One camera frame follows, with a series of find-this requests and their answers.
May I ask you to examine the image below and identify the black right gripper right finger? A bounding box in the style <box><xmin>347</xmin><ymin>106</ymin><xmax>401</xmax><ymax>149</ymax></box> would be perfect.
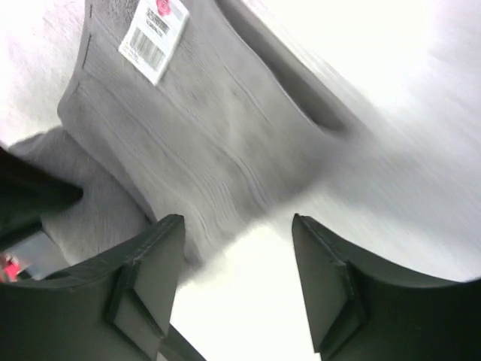
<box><xmin>292</xmin><ymin>214</ymin><xmax>480</xmax><ymax>360</ymax></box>

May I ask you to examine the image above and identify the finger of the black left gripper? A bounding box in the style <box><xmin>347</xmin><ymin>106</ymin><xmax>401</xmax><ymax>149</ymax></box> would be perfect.
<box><xmin>1</xmin><ymin>149</ymin><xmax>83</xmax><ymax>248</ymax></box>

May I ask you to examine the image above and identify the grey towel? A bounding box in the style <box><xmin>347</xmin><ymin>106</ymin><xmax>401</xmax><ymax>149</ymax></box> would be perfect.
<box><xmin>11</xmin><ymin>1</ymin><xmax>346</xmax><ymax>265</ymax></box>

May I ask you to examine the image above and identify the red object in background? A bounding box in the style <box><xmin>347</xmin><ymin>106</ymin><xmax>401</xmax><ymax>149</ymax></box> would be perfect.
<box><xmin>0</xmin><ymin>253</ymin><xmax>23</xmax><ymax>283</ymax></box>

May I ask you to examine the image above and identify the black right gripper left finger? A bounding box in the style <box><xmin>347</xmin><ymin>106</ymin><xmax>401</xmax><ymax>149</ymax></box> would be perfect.
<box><xmin>1</xmin><ymin>215</ymin><xmax>186</xmax><ymax>360</ymax></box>

